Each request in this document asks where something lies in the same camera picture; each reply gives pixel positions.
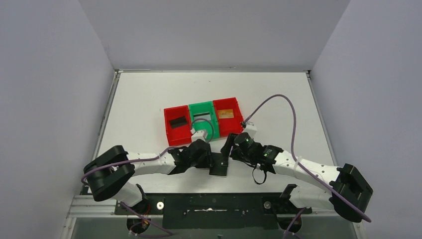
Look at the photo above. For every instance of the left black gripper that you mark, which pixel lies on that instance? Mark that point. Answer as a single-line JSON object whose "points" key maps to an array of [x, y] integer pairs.
{"points": [[217, 164]]}

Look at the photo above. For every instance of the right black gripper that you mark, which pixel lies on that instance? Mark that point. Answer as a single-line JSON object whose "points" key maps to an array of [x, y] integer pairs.
{"points": [[228, 148]]}

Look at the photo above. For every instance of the black leather card holder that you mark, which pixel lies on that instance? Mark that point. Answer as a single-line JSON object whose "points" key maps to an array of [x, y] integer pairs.
{"points": [[219, 165]]}

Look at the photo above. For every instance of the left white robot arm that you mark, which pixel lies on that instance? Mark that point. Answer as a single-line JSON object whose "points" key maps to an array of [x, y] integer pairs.
{"points": [[109, 174]]}

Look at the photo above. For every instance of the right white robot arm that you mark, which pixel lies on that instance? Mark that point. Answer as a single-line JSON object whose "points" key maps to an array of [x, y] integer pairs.
{"points": [[342, 189]]}

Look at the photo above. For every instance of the black card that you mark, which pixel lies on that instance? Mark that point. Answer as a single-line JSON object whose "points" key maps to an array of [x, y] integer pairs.
{"points": [[178, 122]]}

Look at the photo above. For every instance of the gold credit card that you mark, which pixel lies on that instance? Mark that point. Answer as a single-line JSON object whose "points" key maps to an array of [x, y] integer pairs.
{"points": [[225, 114]]}

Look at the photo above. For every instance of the silver card with magnetic stripe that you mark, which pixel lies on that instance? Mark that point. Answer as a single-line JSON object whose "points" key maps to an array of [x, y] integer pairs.
{"points": [[202, 116]]}

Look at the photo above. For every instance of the right red plastic bin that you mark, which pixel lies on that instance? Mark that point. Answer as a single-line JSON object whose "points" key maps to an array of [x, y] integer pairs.
{"points": [[227, 126]]}

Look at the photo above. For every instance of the red plastic bin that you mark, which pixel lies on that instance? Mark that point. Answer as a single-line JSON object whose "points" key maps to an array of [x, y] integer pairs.
{"points": [[227, 126], [180, 135]]}

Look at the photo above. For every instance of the left red plastic bin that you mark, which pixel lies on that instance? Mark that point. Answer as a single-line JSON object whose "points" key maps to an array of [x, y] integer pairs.
{"points": [[180, 135]]}

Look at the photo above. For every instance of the green plastic bin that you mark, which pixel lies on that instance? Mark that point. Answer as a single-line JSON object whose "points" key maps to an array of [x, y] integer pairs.
{"points": [[205, 110]]}

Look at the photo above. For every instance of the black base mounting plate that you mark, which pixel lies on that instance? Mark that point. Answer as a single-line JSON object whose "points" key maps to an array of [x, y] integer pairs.
{"points": [[180, 211]]}

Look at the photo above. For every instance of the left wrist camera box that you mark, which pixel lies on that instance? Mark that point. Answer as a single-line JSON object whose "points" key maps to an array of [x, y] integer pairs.
{"points": [[199, 135]]}

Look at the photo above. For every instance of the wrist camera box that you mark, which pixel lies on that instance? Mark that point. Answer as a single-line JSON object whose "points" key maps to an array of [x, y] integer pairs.
{"points": [[249, 128], [199, 135]]}

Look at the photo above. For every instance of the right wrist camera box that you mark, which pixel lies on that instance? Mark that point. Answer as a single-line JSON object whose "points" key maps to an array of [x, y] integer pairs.
{"points": [[249, 128]]}

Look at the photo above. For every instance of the aluminium table edge rail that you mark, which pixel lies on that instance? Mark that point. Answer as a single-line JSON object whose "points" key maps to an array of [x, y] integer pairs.
{"points": [[105, 117]]}

